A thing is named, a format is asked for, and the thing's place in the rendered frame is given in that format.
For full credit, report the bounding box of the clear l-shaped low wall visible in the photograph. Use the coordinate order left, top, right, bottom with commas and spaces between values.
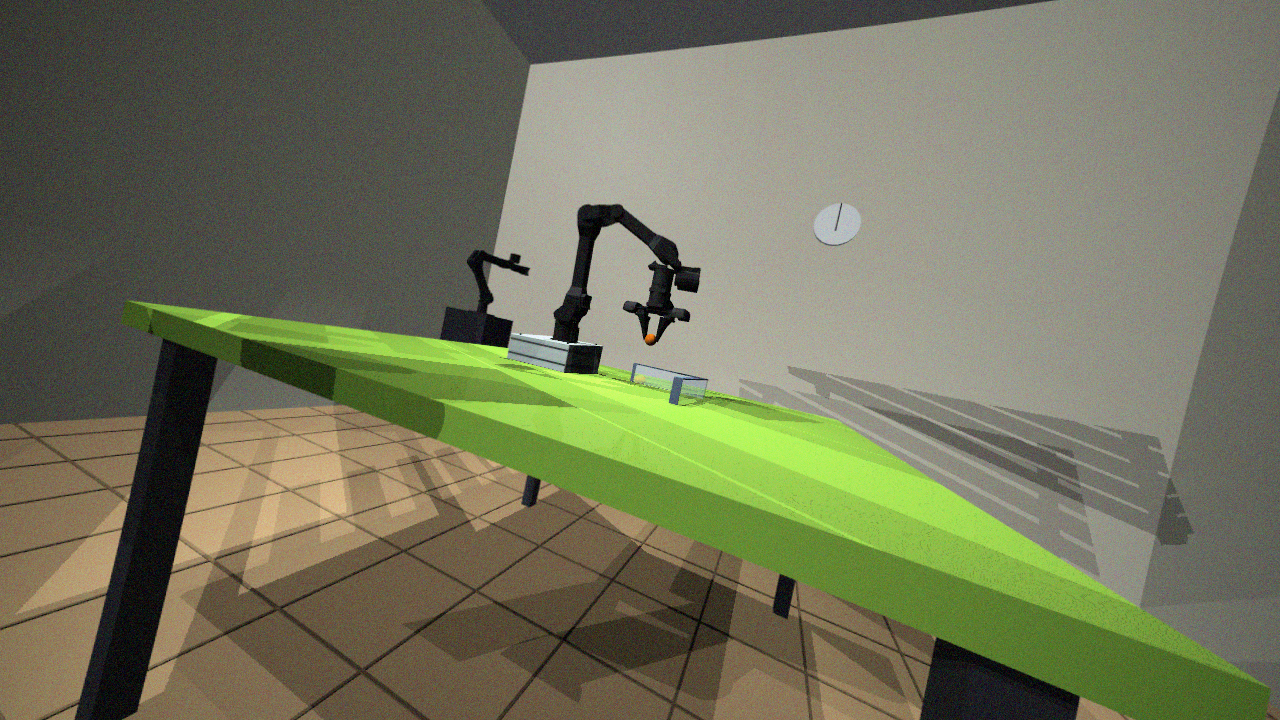
631, 364, 708, 404

